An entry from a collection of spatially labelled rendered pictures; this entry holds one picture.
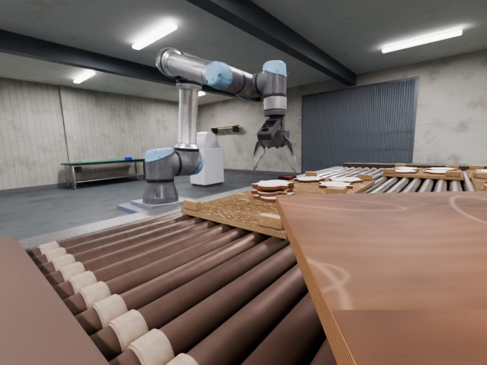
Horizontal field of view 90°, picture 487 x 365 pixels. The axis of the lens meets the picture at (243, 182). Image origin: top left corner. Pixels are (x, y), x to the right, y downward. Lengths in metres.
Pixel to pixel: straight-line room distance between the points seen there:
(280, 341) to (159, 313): 0.15
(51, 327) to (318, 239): 0.25
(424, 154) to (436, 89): 1.56
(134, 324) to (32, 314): 0.10
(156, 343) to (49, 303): 0.13
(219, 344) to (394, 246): 0.19
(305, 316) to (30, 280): 0.34
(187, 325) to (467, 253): 0.26
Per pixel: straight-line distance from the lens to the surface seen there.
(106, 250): 0.57
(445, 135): 7.66
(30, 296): 0.39
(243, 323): 0.31
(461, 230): 0.26
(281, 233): 0.51
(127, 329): 0.33
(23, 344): 0.31
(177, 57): 1.01
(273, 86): 0.82
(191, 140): 1.15
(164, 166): 1.07
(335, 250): 0.18
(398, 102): 7.76
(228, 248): 0.48
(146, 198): 1.08
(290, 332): 0.30
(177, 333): 0.31
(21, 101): 9.22
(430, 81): 7.81
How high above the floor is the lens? 1.11
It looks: 9 degrees down
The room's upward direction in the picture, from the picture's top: 2 degrees counter-clockwise
